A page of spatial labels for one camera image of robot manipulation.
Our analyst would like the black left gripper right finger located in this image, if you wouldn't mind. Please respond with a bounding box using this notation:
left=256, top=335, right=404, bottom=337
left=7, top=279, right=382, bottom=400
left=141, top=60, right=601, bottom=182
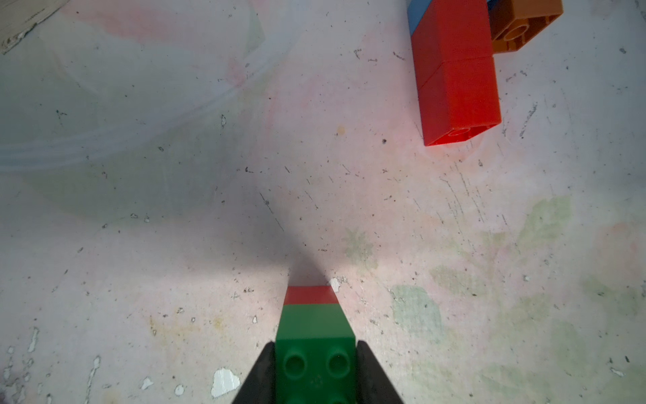
left=356, top=340, right=404, bottom=404

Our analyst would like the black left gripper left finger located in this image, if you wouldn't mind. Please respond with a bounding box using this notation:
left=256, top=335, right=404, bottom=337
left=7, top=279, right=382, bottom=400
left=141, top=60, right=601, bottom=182
left=232, top=342, right=276, bottom=404

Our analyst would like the green lego brick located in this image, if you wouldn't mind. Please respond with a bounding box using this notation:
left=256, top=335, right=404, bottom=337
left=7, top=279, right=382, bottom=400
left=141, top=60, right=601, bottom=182
left=275, top=304, right=357, bottom=403

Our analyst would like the red base lego brick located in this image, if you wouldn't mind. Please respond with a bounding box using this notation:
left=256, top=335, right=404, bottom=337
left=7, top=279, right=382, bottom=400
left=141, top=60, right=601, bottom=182
left=419, top=56, right=502, bottom=146

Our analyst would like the light blue long lego brick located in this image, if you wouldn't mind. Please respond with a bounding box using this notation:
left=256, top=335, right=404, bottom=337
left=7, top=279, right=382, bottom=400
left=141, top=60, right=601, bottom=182
left=406, top=0, right=432, bottom=35

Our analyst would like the orange lego brick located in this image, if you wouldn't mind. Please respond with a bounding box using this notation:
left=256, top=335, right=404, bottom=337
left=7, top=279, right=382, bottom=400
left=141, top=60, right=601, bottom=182
left=488, top=0, right=564, bottom=54

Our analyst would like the blue Treehouse paperback book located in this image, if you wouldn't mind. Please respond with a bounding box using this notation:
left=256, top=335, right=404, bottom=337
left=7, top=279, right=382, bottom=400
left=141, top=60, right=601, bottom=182
left=0, top=0, right=68, bottom=54

